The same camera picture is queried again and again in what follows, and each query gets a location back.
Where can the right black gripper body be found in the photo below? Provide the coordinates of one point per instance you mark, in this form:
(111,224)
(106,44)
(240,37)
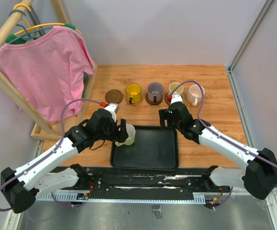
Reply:
(164,114)

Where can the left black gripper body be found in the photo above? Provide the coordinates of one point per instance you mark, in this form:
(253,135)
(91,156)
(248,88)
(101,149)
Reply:
(117,135)

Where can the white mug yellow handle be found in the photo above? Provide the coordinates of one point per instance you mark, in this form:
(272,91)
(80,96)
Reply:
(131,136)

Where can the brown coaster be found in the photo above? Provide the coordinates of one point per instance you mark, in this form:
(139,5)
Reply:
(114,96)
(153,103)
(168,99)

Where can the purple mug black handle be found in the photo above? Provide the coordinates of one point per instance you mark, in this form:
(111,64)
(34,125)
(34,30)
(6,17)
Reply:
(155,92)

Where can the cream mug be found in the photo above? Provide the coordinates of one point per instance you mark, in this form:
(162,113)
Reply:
(175,88)

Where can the pink mug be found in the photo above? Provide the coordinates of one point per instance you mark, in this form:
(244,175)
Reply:
(195,92)

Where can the woven rattan coaster back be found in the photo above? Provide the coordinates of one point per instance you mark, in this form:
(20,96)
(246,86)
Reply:
(133,100)

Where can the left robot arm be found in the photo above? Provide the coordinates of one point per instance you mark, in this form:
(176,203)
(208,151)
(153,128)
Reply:
(23,186)

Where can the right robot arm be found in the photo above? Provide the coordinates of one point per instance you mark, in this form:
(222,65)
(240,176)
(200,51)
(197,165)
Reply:
(257,172)

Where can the black serving tray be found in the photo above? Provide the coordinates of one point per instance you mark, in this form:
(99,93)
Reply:
(153,149)

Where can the wooden clothes rack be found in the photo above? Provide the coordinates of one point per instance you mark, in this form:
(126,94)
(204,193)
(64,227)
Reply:
(42,129)

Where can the pink t-shirt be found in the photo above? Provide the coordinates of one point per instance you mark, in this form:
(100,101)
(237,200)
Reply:
(49,72)

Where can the grey hanger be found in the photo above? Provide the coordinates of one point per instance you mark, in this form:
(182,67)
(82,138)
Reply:
(27,35)

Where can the yellow green hanger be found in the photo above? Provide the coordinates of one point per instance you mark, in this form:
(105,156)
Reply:
(60,13)

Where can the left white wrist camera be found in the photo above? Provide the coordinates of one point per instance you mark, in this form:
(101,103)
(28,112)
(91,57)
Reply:
(113,108)

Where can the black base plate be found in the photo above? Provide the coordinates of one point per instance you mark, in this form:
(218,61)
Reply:
(148,185)

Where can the aluminium corner post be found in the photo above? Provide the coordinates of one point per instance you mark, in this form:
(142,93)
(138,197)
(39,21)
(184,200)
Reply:
(252,31)

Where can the aluminium rail frame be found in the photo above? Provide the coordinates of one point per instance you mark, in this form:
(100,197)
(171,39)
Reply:
(69,209)

